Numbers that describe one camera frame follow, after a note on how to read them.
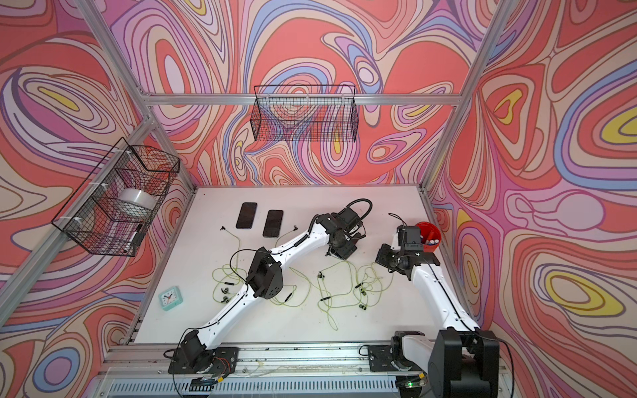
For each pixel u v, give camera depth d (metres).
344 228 0.78
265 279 0.64
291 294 0.86
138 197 0.73
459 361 0.40
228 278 0.91
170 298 0.84
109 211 0.75
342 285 0.89
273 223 1.04
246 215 1.08
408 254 0.59
